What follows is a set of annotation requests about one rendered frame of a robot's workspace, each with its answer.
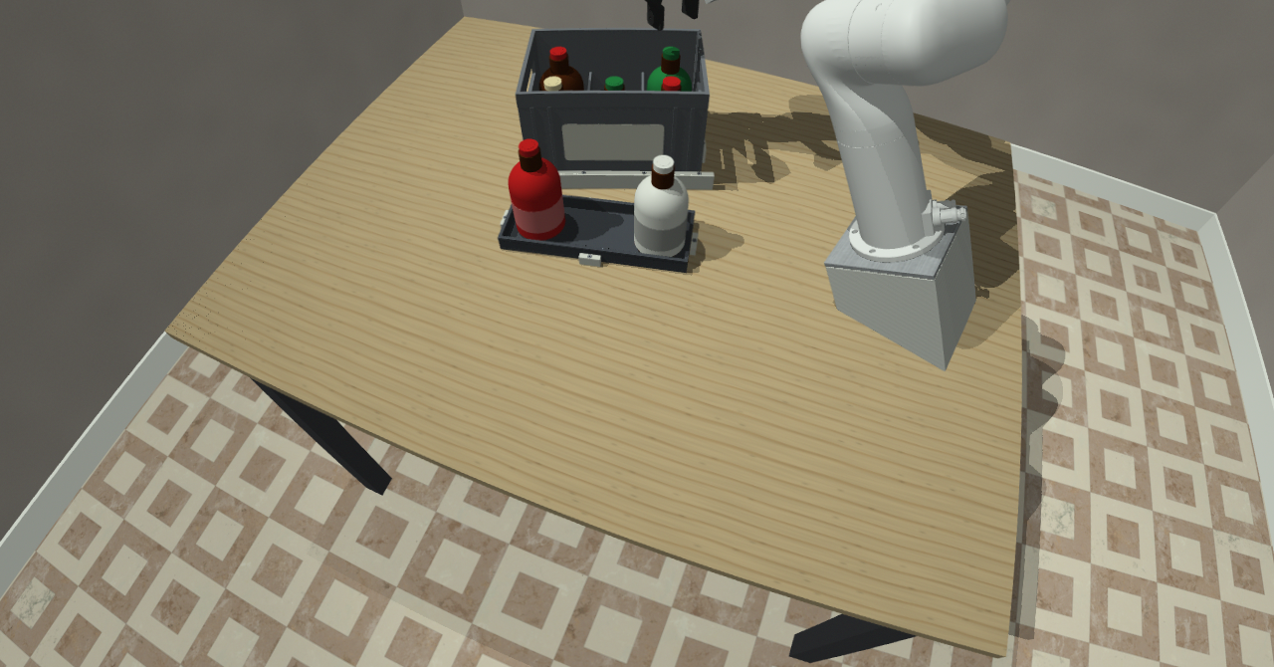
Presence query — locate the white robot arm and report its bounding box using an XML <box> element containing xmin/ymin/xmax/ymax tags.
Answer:
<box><xmin>800</xmin><ymin>0</ymin><xmax>1010</xmax><ymax>263</ymax></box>

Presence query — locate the white bottle with grey label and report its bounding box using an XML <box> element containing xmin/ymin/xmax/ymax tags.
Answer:
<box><xmin>634</xmin><ymin>155</ymin><xmax>689</xmax><ymax>257</ymax></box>

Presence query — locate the red bottle with pale label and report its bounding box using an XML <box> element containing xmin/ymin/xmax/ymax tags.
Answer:
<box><xmin>508</xmin><ymin>139</ymin><xmax>564</xmax><ymax>241</ymax></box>

